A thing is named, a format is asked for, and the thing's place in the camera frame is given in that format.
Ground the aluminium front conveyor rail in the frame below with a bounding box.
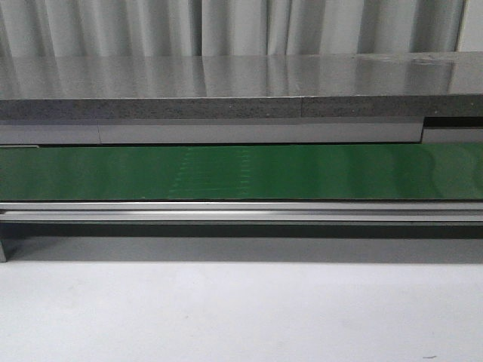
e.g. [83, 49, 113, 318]
[1, 201, 482, 223]

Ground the green conveyor belt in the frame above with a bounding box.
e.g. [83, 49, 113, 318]
[1, 143, 482, 201]

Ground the white pleated curtain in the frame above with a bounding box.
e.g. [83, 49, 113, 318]
[1, 1, 465, 57]

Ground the grey rear conveyor guard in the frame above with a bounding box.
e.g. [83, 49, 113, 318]
[1, 116, 482, 146]

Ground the grey stone slab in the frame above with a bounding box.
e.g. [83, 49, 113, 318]
[1, 52, 482, 120]

